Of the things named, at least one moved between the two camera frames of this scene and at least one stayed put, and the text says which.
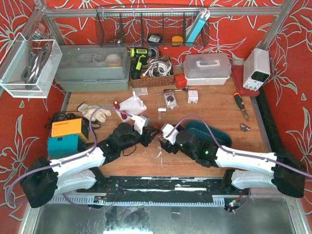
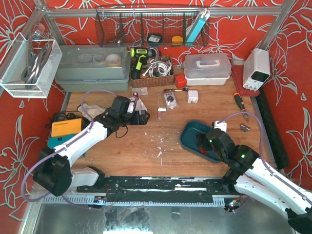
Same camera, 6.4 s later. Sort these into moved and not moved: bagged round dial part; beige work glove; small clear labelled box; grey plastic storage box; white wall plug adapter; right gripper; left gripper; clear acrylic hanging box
Moved: left gripper; right gripper
Not moved: clear acrylic hanging box; small clear labelled box; bagged round dial part; grey plastic storage box; white wall plug adapter; beige work glove
